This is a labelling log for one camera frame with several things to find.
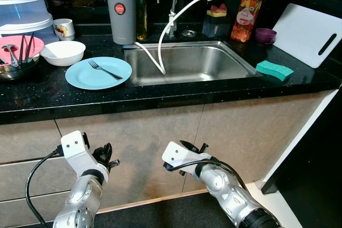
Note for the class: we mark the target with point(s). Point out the blue plate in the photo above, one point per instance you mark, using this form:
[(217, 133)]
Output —
[(84, 79)]

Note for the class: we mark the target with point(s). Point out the metal fork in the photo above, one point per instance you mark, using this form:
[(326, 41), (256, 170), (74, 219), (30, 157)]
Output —
[(106, 70)]

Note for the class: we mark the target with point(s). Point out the black chopstick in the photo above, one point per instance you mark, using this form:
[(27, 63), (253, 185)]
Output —
[(27, 48), (31, 47), (34, 45), (22, 48)]

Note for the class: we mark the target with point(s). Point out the metal spoon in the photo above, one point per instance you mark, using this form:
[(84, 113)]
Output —
[(9, 50)]

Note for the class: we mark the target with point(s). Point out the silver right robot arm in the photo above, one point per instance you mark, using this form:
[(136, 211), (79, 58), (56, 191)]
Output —
[(230, 196)]

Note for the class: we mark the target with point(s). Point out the stainless steel sink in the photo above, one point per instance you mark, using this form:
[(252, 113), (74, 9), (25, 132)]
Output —
[(203, 62)]

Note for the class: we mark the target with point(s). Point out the white bowl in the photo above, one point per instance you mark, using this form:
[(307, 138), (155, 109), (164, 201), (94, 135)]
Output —
[(62, 54)]

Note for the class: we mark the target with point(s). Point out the green sponge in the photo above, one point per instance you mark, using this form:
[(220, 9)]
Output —
[(274, 70)]

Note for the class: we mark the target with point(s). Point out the round metal sink hole cap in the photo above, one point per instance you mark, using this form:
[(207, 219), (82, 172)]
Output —
[(189, 32)]

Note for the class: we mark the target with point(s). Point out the black sponge holder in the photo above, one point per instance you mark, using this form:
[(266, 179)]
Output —
[(215, 27)]

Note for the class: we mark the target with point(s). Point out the grey water filter canister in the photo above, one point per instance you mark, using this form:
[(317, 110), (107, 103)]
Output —
[(120, 25)]

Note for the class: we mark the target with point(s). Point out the white printed mug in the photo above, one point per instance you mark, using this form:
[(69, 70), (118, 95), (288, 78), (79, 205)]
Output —
[(63, 29)]

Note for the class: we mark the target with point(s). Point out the purple cup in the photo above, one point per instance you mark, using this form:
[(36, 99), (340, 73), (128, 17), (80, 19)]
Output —
[(265, 37)]

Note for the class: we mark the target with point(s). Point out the yellow oil bottle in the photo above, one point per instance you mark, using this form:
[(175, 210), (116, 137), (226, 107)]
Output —
[(141, 22)]

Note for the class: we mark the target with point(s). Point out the red dish soap bottle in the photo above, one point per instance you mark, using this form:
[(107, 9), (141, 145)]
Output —
[(245, 20)]

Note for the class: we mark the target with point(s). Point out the red and yellow sponge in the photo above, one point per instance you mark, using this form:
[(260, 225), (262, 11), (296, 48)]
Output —
[(217, 10)]

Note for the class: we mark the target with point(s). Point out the pink plate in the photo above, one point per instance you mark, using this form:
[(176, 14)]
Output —
[(12, 40)]

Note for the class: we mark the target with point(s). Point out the white cutting board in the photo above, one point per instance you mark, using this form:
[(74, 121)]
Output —
[(302, 30)]

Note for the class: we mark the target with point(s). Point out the translucent stacked food container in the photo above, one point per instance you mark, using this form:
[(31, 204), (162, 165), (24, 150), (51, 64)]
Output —
[(21, 1)]

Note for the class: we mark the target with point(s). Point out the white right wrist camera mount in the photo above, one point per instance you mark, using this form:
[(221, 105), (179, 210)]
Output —
[(181, 155)]

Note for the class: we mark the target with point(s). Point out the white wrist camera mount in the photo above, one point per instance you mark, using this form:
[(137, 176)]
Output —
[(77, 150), (181, 155)]

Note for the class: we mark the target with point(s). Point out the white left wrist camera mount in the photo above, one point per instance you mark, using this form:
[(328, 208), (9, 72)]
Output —
[(77, 150)]

